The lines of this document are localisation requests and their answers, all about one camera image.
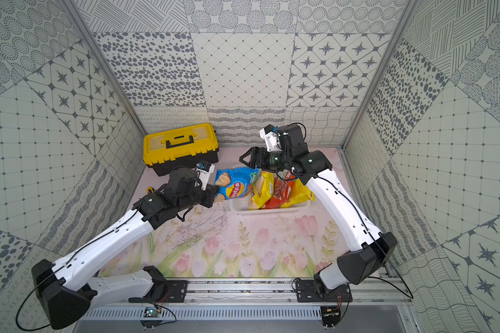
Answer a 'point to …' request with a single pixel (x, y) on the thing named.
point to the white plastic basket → (240, 206)
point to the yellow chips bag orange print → (300, 193)
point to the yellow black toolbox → (164, 150)
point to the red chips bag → (282, 189)
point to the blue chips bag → (235, 182)
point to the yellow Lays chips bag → (263, 190)
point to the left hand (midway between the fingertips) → (217, 183)
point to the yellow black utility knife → (150, 189)
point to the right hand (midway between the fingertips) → (248, 163)
